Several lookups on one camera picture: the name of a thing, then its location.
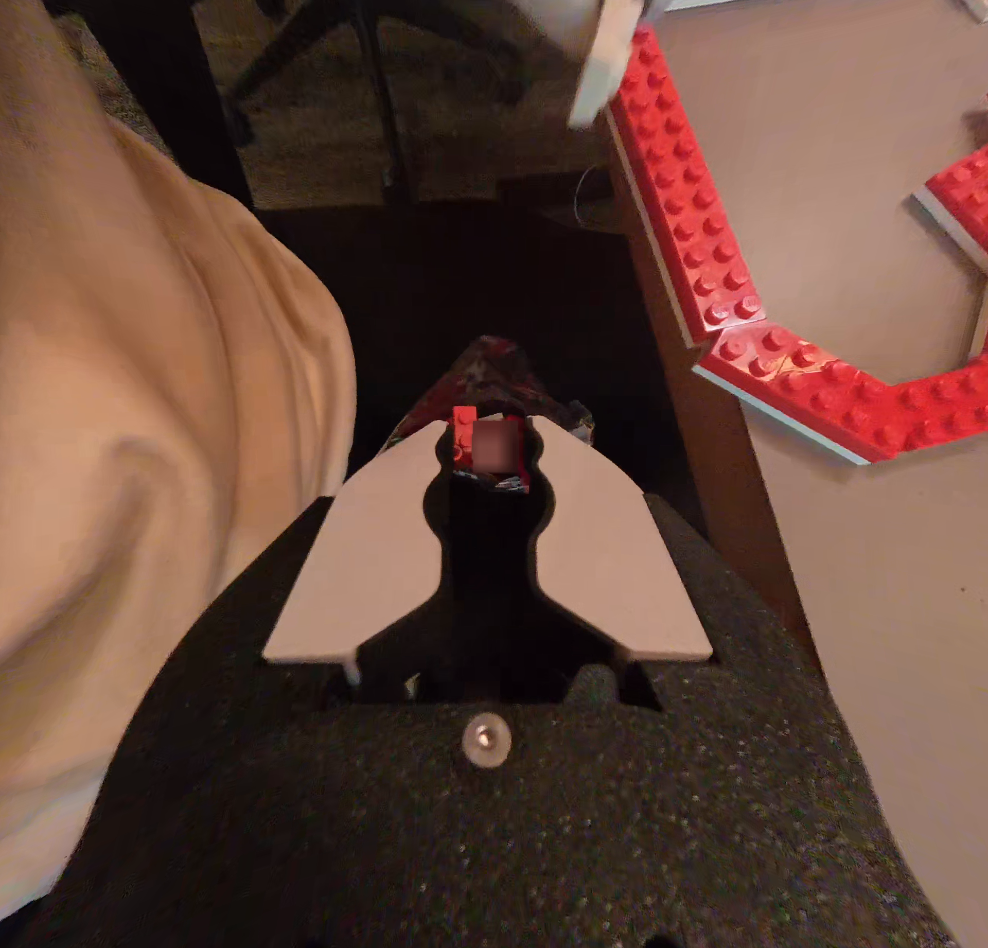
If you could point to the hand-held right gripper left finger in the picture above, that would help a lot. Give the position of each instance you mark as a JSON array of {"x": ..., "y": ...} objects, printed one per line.
[{"x": 363, "y": 562}]

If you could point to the black chair base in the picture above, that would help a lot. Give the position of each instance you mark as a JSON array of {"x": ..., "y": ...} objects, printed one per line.
[{"x": 378, "y": 91}]

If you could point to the beige desk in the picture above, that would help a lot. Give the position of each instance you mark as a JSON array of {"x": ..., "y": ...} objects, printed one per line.
[{"x": 888, "y": 616}]

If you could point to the dark printed bag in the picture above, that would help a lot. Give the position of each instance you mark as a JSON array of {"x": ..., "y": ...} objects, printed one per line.
[{"x": 494, "y": 369}]

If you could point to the small red brick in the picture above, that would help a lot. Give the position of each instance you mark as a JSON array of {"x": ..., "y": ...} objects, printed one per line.
[{"x": 463, "y": 435}]

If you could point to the red brick frame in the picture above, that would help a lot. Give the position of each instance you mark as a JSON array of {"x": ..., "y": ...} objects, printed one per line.
[{"x": 687, "y": 191}]

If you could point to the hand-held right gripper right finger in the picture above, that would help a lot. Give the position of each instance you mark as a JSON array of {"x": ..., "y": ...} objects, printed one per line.
[{"x": 610, "y": 562}]

